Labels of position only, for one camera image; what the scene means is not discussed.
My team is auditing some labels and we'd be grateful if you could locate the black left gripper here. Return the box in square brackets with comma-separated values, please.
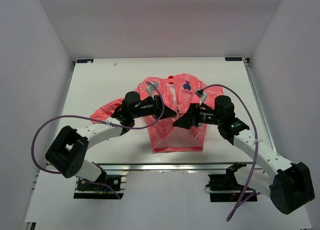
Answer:
[131, 95, 177, 120]

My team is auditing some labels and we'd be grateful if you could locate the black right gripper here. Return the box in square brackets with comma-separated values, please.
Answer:
[172, 103, 223, 129]

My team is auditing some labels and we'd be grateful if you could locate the pink bear print jacket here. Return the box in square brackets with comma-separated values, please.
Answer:
[89, 73, 225, 153]

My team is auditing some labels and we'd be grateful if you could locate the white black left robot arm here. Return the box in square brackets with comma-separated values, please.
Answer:
[45, 91, 177, 189]

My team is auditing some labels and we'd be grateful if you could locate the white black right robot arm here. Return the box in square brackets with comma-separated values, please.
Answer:
[173, 96, 315, 214]

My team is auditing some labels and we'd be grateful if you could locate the blue corner label sticker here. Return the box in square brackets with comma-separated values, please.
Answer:
[224, 57, 242, 61]

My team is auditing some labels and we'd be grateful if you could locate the blue left corner label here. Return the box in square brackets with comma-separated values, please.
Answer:
[76, 59, 94, 64]

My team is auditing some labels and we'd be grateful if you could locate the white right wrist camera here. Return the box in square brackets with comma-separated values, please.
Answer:
[195, 89, 208, 105]

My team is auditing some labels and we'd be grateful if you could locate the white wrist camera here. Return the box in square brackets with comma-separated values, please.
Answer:
[195, 89, 208, 105]
[146, 81, 159, 99]

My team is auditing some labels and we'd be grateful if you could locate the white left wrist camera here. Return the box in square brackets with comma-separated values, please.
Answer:
[146, 81, 159, 99]

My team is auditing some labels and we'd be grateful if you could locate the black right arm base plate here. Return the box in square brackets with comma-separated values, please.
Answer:
[205, 174, 243, 203]

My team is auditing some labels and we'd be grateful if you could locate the aluminium right side rail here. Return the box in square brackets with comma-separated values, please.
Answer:
[243, 58, 277, 152]

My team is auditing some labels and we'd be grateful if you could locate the aluminium rail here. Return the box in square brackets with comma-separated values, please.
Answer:
[46, 161, 283, 173]
[243, 58, 277, 152]

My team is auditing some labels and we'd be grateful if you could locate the aluminium front rail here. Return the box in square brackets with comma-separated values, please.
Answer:
[46, 161, 283, 173]

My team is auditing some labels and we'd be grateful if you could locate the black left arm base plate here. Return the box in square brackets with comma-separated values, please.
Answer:
[73, 172, 127, 200]

